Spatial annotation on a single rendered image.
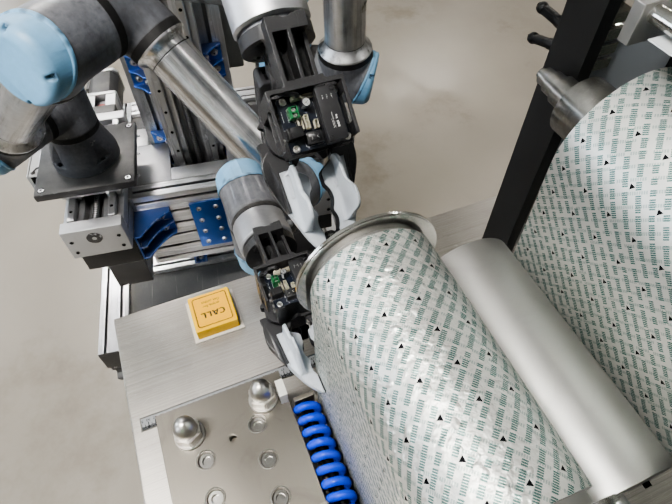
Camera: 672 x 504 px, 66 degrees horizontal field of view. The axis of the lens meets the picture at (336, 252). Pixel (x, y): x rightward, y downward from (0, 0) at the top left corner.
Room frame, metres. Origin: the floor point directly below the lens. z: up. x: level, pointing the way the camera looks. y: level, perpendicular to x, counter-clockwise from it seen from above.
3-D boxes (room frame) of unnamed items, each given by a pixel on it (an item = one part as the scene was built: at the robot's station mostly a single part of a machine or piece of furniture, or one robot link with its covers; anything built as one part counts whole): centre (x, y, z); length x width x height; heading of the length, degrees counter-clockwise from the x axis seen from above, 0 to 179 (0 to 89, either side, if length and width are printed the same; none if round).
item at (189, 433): (0.20, 0.18, 1.05); 0.04 x 0.04 x 0.04
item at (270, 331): (0.31, 0.06, 1.09); 0.09 x 0.05 x 0.02; 21
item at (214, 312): (0.44, 0.20, 0.91); 0.07 x 0.07 x 0.02; 22
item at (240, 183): (0.52, 0.13, 1.11); 0.11 x 0.08 x 0.09; 22
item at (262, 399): (0.25, 0.09, 1.05); 0.04 x 0.04 x 0.04
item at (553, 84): (0.46, -0.23, 1.34); 0.06 x 0.03 x 0.03; 22
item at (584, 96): (0.41, -0.25, 1.34); 0.06 x 0.06 x 0.06; 22
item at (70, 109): (0.93, 0.60, 0.98); 0.13 x 0.12 x 0.14; 151
